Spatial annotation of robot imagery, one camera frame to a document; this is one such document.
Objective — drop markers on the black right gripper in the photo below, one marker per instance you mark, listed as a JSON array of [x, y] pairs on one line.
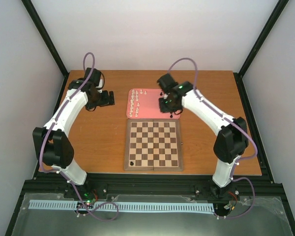
[[163, 109]]

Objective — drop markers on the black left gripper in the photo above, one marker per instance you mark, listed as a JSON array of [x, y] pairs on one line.
[[106, 102]]

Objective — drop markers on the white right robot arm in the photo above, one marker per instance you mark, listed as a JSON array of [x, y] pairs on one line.
[[230, 132]]

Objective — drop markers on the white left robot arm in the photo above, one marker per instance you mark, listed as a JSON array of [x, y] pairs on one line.
[[51, 142]]

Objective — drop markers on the pink plastic tray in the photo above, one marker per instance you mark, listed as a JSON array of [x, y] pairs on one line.
[[149, 105]]

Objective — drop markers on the wooden chessboard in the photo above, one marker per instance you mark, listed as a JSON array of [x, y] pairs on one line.
[[153, 145]]

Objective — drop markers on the black aluminium frame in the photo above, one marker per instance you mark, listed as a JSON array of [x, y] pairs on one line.
[[152, 185]]

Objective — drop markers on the light blue cable duct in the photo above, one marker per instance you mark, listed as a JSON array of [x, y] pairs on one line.
[[128, 207]]

